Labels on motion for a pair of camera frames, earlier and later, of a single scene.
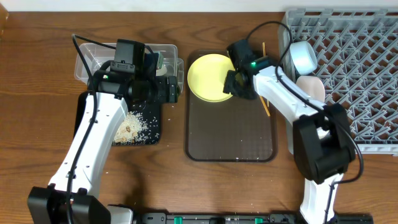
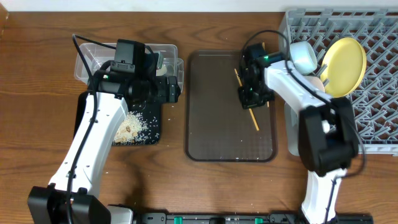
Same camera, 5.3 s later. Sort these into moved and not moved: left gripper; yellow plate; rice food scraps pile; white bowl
Moved: yellow plate
Not moved: rice food scraps pile; white bowl; left gripper
